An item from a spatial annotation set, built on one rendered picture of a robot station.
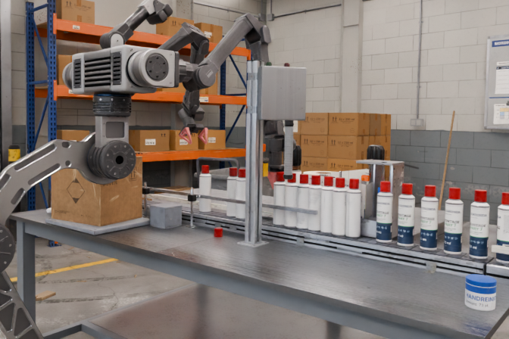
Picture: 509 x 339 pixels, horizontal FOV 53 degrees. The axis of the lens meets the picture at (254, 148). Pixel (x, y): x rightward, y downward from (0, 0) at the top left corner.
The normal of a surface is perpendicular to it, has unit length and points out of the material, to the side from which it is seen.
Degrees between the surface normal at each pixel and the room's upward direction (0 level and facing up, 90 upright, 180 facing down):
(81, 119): 90
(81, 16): 91
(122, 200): 90
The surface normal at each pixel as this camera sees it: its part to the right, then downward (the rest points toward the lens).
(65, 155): 0.70, 0.05
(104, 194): 0.86, 0.04
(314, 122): -0.64, 0.03
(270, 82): 0.29, 0.05
